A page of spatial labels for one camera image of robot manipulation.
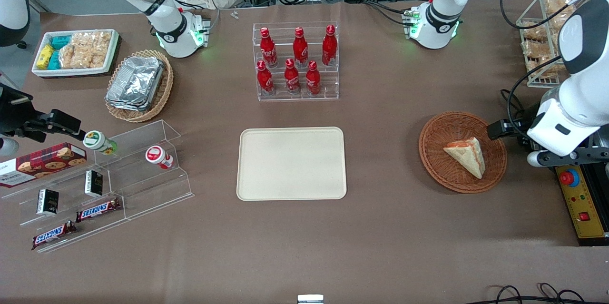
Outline white wire basket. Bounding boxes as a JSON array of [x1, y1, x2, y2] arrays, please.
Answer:
[[516, 0, 596, 88]]

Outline small black box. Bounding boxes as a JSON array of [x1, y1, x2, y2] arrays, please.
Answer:
[[37, 188, 60, 216], [85, 170, 104, 198]]

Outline triangle sandwich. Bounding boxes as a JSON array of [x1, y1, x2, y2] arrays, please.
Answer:
[[443, 137, 486, 180]]

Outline aluminium foil tray stack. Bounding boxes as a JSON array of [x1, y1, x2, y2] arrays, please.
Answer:
[[105, 56, 165, 112]]

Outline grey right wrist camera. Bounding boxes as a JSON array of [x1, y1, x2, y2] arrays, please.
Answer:
[[0, 137, 20, 157]]

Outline red tartan cookie box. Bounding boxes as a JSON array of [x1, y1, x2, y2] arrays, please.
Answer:
[[0, 143, 88, 189]]

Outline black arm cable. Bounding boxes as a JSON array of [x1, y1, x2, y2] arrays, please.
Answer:
[[499, 0, 596, 31], [500, 55, 570, 148]]

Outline snickers chocolate bar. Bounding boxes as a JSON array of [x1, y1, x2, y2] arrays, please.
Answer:
[[76, 198, 122, 223], [31, 220, 77, 251]]

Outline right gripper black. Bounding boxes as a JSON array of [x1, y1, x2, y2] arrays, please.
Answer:
[[0, 83, 87, 142]]

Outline clear rice cracker bag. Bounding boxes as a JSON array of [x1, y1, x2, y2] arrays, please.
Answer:
[[59, 33, 92, 69], [544, 0, 580, 18], [527, 57, 564, 79], [522, 21, 549, 41], [88, 31, 113, 69], [523, 40, 556, 60]]

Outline black loose cable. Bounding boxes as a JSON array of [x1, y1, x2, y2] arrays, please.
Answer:
[[476, 283, 591, 304]]

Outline clear acrylic bottle rack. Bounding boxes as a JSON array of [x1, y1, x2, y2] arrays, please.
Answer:
[[252, 21, 340, 102]]

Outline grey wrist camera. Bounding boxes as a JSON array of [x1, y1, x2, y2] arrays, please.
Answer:
[[527, 151, 558, 168], [0, 137, 20, 157]]

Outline yellow snack pack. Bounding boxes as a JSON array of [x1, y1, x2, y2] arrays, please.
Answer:
[[37, 45, 55, 69]]

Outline white rectangular snack tray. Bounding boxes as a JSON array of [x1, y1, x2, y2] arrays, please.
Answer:
[[31, 29, 120, 78]]

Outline clear acrylic stepped shelf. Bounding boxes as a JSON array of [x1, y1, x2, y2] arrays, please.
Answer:
[[0, 119, 195, 254]]

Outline oval light wicker basket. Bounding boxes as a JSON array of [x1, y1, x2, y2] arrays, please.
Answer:
[[105, 49, 174, 123]]

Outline black base cable bundle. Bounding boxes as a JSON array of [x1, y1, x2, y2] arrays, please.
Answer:
[[365, 0, 415, 27]]

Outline green capped drink bottle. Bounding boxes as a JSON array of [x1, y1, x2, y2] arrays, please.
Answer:
[[83, 130, 118, 156]]

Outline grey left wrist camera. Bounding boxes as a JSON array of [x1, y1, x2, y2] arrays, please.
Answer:
[[527, 151, 558, 168]]

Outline red cola bottle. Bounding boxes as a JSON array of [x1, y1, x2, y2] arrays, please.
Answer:
[[322, 25, 338, 67], [305, 60, 321, 96], [260, 27, 278, 69], [293, 27, 308, 69], [256, 60, 274, 96], [284, 59, 301, 95]]

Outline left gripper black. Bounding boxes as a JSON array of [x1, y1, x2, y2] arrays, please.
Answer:
[[487, 118, 541, 149]]

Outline round brown wicker basket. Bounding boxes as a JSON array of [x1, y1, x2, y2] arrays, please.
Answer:
[[419, 112, 508, 194]]

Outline yellow black control box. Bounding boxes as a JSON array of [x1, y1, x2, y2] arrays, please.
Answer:
[[555, 164, 609, 247]]

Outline beige plastic tray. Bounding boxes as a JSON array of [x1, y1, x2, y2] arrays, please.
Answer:
[[236, 127, 347, 201]]

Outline red capped drink bottle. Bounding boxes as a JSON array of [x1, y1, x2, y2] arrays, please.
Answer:
[[145, 145, 175, 170]]

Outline paper table cover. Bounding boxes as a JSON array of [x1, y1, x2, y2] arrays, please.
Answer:
[[0, 0, 609, 304]]

